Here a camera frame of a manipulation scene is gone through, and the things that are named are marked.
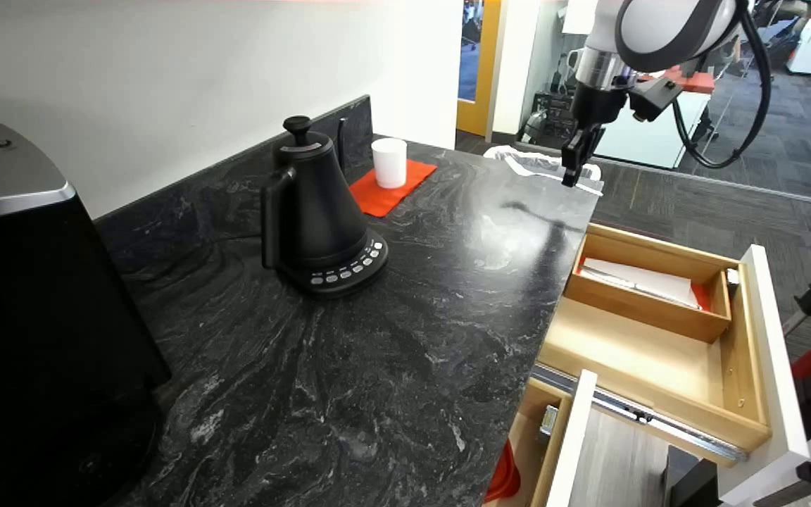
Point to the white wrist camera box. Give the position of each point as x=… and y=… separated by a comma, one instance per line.
x=650, y=96

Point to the orange drawer liner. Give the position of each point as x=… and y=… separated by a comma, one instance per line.
x=702, y=298

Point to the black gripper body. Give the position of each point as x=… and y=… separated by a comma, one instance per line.
x=591, y=115

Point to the black electric kettle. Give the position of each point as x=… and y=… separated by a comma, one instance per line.
x=311, y=223

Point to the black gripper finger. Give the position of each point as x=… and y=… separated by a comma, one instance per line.
x=570, y=177

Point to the open wooden drawer white front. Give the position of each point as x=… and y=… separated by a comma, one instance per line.
x=711, y=381

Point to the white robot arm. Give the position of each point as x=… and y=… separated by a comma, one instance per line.
x=639, y=55

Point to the white mug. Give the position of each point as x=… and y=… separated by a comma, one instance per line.
x=389, y=162

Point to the red object in lower drawer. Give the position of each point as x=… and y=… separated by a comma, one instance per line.
x=504, y=478

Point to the silver butter knife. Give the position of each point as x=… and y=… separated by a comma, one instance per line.
x=655, y=286

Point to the black coffee machine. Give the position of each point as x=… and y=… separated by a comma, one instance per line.
x=77, y=361

